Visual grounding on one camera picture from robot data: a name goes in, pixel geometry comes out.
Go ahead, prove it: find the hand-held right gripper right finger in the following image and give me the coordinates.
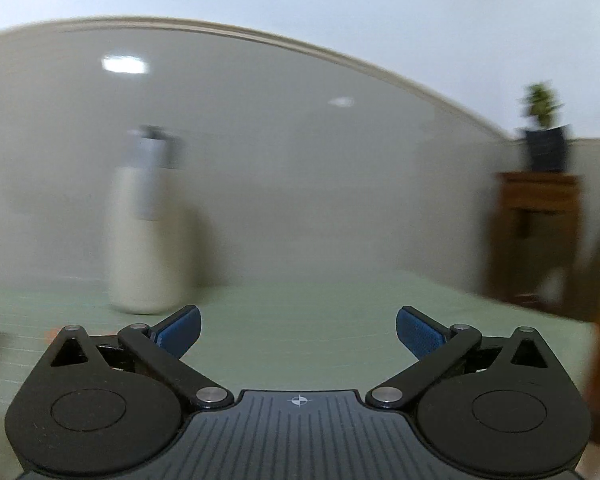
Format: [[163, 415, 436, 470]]
[[365, 305, 557, 411]]

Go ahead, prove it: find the potted plant in dark pot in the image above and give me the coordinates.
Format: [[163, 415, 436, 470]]
[[517, 81, 571, 173]]

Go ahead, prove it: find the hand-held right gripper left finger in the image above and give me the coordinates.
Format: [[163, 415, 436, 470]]
[[45, 305, 235, 409]]

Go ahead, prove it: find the wooden side table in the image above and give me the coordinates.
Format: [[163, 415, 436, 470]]
[[485, 171, 588, 322]]

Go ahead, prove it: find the cream bottle with grey cap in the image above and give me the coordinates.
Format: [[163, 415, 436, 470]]
[[106, 124, 202, 316]]

